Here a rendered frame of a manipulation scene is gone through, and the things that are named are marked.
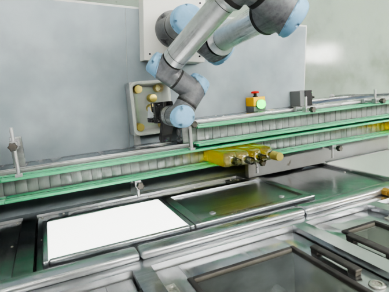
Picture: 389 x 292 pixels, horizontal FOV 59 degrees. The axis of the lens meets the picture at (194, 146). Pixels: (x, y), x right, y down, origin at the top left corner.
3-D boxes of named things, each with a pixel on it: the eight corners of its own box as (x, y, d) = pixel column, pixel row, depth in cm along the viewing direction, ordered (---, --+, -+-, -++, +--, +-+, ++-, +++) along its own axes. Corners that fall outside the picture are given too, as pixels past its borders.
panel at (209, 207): (43, 229, 119) (43, 273, 88) (42, 221, 118) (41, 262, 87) (260, 182, 153) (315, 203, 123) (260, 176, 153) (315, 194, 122)
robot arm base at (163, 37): (152, 12, 141) (157, 6, 132) (186, 10, 145) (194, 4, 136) (157, 50, 144) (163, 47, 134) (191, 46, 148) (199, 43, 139)
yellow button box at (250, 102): (245, 111, 173) (253, 112, 166) (245, 96, 172) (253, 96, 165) (257, 110, 175) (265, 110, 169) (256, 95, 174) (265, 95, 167)
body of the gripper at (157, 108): (167, 100, 138) (178, 100, 127) (169, 121, 139) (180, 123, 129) (149, 102, 135) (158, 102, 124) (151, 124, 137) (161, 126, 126)
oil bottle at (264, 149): (237, 154, 158) (264, 162, 139) (236, 142, 158) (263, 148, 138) (247, 153, 161) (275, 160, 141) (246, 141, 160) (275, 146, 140)
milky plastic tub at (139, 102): (130, 134, 150) (135, 136, 142) (124, 83, 147) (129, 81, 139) (167, 130, 157) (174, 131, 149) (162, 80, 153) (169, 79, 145)
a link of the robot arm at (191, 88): (189, 64, 113) (172, 92, 112) (215, 84, 117) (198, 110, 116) (181, 67, 120) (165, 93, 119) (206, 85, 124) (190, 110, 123)
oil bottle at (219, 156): (203, 160, 152) (227, 168, 132) (202, 148, 151) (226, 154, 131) (215, 158, 154) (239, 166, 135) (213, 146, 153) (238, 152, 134)
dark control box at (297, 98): (289, 106, 183) (300, 106, 176) (289, 91, 182) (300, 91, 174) (301, 105, 186) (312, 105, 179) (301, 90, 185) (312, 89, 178)
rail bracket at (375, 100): (359, 103, 186) (381, 103, 174) (359, 90, 185) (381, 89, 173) (364, 103, 188) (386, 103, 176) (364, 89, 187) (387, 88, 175)
